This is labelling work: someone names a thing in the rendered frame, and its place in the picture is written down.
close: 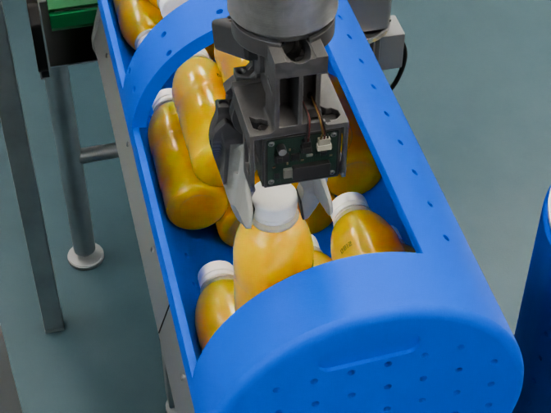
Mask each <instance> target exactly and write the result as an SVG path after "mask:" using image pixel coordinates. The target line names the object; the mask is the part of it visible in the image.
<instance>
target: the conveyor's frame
mask: <svg viewBox="0 0 551 413"><path fill-rule="evenodd" d="M26 4H27V8H28V13H29V18H30V28H31V33H32V37H33V42H34V50H35V56H36V61H37V65H38V70H39V74H40V79H44V82H45V86H46V91H47V96H48V105H49V110H50V115H51V120H52V129H53V133H54V138H55V144H56V149H57V157H58V162H59V167H60V172H61V181H62V186H63V191H64V196H65V201H66V209H67V215H68V220H69V225H70V230H71V238H72V243H73V247H72V248H71V249H70V251H69V252H68V255H67V258H68V261H69V264H70V265H71V266H72V267H73V268H75V269H77V270H91V269H93V268H96V267H97V266H99V265H100V264H101V263H102V261H103V258H104V252H103V249H102V247H101V246H100V245H98V244H96V243H95V242H94V236H93V226H92V220H91V215H90V209H89V199H88V194H87V188H86V183H85V177H84V167H83V163H88V162H93V161H103V160H108V159H113V158H119V155H118V151H117V147H116V143H108V144H103V145H97V146H92V147H82V148H80V141H79V135H78V129H77V124H76V118H75V108H74V103H73V97H72V92H71V82H70V76H69V71H68V66H71V65H77V64H83V63H89V62H95V61H98V59H97V56H96V54H95V52H94V50H93V47H92V41H91V34H92V30H93V25H92V26H86V27H80V28H74V29H63V30H57V31H52V28H51V24H50V19H49V14H48V6H47V2H46V0H26Z"/></svg>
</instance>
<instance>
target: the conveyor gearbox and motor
mask: <svg viewBox="0 0 551 413"><path fill-rule="evenodd" d="M391 2H392V0H348V3H349V5H350V7H351V8H352V10H353V13H354V15H355V16H356V18H357V21H358V23H359V25H360V26H361V28H362V31H363V33H364V34H365V36H366V39H367V42H368V43H369V45H370V47H371V50H372V51H373V53H374V55H375V57H376V60H377V61H378V63H379V65H380V68H381V69H382V70H388V69H394V68H399V67H400V68H399V70H398V74H397V75H396V77H395V79H394V82H393V83H392V84H391V85H390V87H391V89H392V90H393V89H394V88H395V86H396V85H397V83H398V82H399V80H400V78H401V76H402V74H403V71H404V69H405V66H406V63H407V59H408V51H407V47H406V44H405V42H404V39H405V33H404V32H403V29H402V27H401V25H400V24H399V22H398V20H397V18H396V16H394V15H392V16H391V15H390V12H391Z"/></svg>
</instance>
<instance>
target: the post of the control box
mask: <svg viewBox="0 0 551 413"><path fill-rule="evenodd" d="M0 120H1V124H2V131H3V135H4V139H5V144H6V147H7V155H8V159H9V162H10V167H11V173H12V178H13V182H14V186H15V190H16V197H17V201H18V205H19V209H20V216H21V220H22V224H23V229H24V232H25V240H26V244H27V248H28V252H29V256H30V263H31V267H32V271H33V275H34V282H35V287H36V290H37V294H38V299H39V305H40V310H41V314H42V318H43V325H44V329H45V333H46V334H48V333H52V332H57V331H62V330H65V328H64V323H63V317H62V313H61V304H60V300H59V296H58V291H57V283H56V279H55V274H54V270H53V266H52V258H51V253H50V249H49V245H48V236H47V232H46V228H45V224H44V219H43V211H42V207H41V202H40V198H39V190H38V185H37V181H36V177H35V172H34V164H33V160H32V156H31V151H30V143H29V139H28V134H27V130H26V125H25V118H24V113H23V109H22V104H21V99H20V92H19V88H18V83H17V78H16V71H15V67H14V62H13V57H12V53H11V45H10V41H9V36H8V32H7V24H6V20H5V15H4V10H3V6H2V0H0Z"/></svg>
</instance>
